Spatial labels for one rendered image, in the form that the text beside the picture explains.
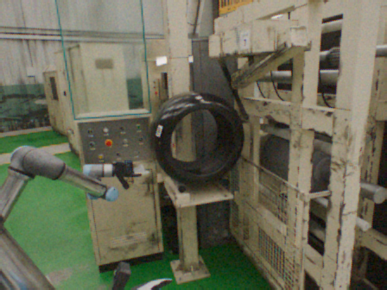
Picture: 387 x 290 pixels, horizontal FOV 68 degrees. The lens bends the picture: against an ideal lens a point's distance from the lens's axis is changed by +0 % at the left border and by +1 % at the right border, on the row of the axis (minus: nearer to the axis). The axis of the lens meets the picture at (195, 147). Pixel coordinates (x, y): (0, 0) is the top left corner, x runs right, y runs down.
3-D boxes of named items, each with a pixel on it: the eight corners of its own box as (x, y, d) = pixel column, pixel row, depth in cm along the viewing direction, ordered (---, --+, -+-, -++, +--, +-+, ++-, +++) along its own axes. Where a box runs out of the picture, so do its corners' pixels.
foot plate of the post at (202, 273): (170, 262, 243) (169, 259, 242) (199, 255, 250) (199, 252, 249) (177, 284, 218) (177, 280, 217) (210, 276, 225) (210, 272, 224)
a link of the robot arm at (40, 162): (44, 147, 119) (123, 187, 155) (32, 144, 125) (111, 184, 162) (29, 173, 115) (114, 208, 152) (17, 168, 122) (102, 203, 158)
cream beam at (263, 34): (208, 59, 190) (207, 36, 186) (243, 58, 197) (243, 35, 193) (250, 53, 133) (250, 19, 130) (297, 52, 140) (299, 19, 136)
